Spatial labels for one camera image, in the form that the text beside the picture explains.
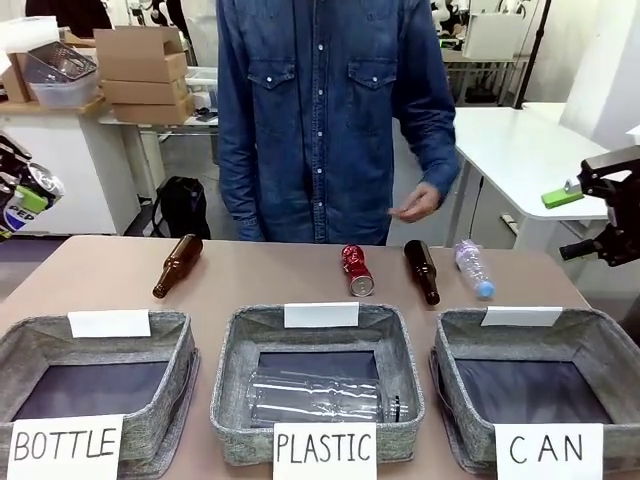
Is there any large clear plastic bottle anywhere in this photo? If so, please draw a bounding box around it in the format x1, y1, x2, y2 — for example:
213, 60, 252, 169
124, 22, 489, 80
246, 370, 405, 428

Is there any grey basket labelled bottle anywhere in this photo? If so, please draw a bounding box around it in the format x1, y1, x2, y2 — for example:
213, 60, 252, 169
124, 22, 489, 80
0, 309, 201, 480

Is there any white desk with legs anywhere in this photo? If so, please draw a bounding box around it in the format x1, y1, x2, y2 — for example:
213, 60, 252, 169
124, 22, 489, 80
97, 64, 221, 201

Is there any paper label reading can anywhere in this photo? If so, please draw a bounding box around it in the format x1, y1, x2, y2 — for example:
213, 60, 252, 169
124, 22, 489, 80
493, 422, 605, 480

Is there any small open cardboard box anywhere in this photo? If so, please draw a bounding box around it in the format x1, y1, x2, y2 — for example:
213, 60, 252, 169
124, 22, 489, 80
1, 51, 32, 104

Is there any light brown glass bottle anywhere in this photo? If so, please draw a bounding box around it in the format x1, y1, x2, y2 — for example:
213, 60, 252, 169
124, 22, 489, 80
151, 233, 205, 301

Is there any black stand pole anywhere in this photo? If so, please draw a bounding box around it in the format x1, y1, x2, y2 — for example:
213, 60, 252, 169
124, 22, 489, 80
528, 0, 552, 107

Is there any clear plastic storage tub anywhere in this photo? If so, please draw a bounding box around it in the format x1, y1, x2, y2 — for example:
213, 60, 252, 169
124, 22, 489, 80
21, 41, 100, 110

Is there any large cardboard box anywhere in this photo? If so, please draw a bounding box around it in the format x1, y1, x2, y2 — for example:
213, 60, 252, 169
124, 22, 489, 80
92, 26, 189, 84

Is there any paper label reading bottle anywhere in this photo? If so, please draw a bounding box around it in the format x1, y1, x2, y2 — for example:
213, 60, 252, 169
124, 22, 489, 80
7, 413, 125, 480

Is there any blank white card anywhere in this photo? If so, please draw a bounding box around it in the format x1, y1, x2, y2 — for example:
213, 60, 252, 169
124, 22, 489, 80
283, 301, 361, 330
480, 305, 564, 328
67, 309, 152, 339

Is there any white box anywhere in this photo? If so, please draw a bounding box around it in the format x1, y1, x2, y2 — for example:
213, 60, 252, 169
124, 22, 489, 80
461, 11, 525, 62

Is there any crushed blue Pepsi can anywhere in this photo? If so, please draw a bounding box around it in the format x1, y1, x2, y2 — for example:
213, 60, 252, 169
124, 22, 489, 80
0, 161, 67, 234

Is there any white table with cabinet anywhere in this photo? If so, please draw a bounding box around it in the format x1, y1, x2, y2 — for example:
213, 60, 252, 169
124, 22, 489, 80
0, 97, 143, 237

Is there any black backpack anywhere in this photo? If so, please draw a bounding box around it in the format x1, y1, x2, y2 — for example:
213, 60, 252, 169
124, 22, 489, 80
151, 175, 212, 239

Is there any grey basket labelled plastic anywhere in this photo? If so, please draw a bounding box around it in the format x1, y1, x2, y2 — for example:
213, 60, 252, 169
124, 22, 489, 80
209, 302, 427, 467

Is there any person's left forearm denim sleeve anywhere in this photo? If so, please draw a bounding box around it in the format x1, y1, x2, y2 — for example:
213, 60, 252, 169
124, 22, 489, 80
398, 89, 462, 201

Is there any dark brown glass bottle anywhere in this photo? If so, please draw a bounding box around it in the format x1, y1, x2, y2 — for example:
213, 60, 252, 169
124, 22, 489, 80
403, 239, 442, 307

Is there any large white table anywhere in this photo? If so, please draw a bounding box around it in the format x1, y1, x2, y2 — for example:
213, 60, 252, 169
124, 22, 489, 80
451, 102, 640, 281

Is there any crushed clear bottle blue cap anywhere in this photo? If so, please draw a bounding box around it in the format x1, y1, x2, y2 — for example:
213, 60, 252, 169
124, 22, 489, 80
453, 238, 498, 302

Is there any grey basket labelled can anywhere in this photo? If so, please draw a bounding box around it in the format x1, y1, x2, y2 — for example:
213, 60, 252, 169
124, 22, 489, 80
429, 306, 640, 476

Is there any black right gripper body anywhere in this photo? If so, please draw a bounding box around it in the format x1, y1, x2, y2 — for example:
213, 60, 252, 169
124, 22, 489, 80
575, 145, 640, 269

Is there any person's torso denim shirt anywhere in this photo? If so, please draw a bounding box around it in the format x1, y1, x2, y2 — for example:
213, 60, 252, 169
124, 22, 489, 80
215, 0, 462, 247

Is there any crushed red soda can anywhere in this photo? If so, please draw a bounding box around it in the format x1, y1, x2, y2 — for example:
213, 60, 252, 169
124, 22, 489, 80
341, 243, 376, 298

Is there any flat cardboard box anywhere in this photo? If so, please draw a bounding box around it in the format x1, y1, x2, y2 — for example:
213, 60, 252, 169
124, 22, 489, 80
108, 93, 197, 125
100, 74, 190, 107

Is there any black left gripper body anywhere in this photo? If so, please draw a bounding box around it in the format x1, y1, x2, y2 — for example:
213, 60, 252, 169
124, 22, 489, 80
0, 129, 35, 202

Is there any person's right forearm denim sleeve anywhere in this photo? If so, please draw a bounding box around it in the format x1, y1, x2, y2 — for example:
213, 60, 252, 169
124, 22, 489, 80
217, 114, 262, 243

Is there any paper label reading plastic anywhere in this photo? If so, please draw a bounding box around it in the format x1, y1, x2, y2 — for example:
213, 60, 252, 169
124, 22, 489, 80
272, 422, 378, 480

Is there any person's left hand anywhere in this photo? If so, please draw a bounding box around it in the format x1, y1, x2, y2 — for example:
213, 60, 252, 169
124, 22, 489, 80
388, 183, 445, 224

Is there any white foam block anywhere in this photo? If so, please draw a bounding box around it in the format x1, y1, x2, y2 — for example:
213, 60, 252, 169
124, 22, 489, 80
0, 16, 60, 52

